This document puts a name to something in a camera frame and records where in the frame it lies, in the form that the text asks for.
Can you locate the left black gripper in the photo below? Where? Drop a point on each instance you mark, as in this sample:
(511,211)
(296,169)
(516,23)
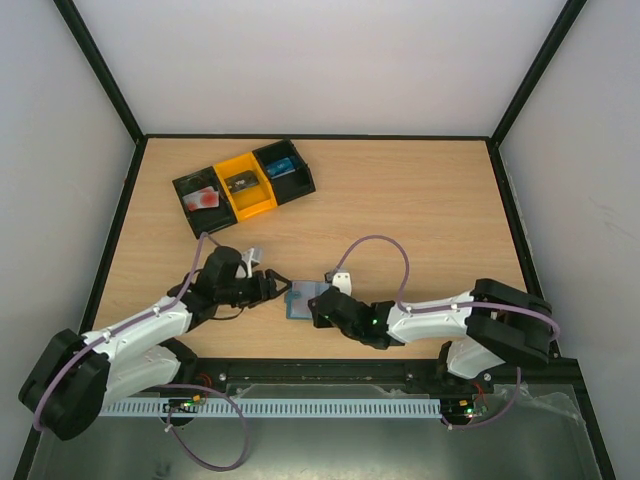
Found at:
(260,294)

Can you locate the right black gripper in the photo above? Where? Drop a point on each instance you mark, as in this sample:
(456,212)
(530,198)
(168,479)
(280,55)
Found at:
(320,310)

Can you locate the teal leather card holder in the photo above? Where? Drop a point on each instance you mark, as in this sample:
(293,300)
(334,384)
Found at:
(297,298)

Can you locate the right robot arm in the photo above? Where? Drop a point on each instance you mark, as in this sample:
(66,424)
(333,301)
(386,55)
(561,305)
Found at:
(488,326)

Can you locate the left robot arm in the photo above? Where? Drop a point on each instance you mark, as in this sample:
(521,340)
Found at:
(78,375)

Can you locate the brown VIP card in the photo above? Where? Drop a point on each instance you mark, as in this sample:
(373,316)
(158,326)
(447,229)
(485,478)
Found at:
(241,181)

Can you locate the white red-dot card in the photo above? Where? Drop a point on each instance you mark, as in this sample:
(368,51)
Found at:
(202,199)

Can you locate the blue card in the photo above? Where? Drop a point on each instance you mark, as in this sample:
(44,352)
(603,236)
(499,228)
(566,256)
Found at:
(281,167)

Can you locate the yellow bin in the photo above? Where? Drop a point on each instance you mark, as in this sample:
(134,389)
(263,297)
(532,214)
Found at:
(253,201)

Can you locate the left black bin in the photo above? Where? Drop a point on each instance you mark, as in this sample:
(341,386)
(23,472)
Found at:
(209,220)

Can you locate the black bin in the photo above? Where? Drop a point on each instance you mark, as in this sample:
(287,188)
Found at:
(288,174)
(209,220)

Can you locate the right black bin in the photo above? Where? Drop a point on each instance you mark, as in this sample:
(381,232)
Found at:
(288,174)

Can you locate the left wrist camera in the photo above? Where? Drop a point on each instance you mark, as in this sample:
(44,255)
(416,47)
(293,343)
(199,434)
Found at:
(250,260)

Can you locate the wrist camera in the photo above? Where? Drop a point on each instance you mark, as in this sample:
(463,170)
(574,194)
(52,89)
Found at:
(340,279)
(250,260)

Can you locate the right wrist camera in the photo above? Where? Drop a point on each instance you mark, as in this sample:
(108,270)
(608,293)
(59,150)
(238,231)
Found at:
(340,279)

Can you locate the black metal frame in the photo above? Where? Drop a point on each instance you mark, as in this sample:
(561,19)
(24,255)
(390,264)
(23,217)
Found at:
(568,19)

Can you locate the slotted cable duct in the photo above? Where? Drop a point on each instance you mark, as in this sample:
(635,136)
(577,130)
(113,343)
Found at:
(280,408)

